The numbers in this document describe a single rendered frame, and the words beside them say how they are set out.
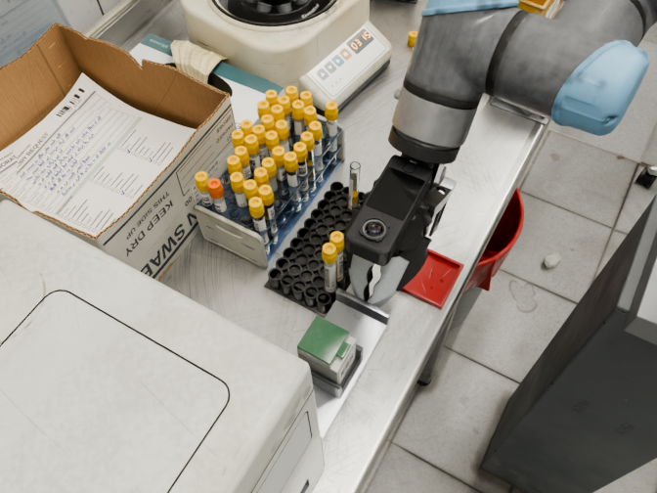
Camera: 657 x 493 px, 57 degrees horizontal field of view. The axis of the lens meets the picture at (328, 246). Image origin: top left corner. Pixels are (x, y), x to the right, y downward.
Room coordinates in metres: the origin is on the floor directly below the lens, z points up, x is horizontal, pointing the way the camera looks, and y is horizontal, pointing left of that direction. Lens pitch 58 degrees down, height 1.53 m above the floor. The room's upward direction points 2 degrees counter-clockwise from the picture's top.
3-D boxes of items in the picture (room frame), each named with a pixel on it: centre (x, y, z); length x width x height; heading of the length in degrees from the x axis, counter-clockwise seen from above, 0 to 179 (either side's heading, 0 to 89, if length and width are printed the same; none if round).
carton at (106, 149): (0.52, 0.29, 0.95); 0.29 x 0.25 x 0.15; 58
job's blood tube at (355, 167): (0.46, -0.03, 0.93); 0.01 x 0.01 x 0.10
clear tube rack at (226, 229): (0.50, 0.07, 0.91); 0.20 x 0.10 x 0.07; 148
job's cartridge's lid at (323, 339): (0.24, 0.01, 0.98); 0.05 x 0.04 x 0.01; 58
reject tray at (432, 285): (0.37, -0.12, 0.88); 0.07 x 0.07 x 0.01; 58
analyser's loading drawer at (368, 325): (0.22, 0.02, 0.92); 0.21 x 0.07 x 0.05; 148
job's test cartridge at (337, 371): (0.24, 0.01, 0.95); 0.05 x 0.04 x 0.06; 58
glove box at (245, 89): (0.67, 0.18, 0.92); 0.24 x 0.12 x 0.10; 58
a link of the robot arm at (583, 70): (0.40, -0.22, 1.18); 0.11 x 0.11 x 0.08; 52
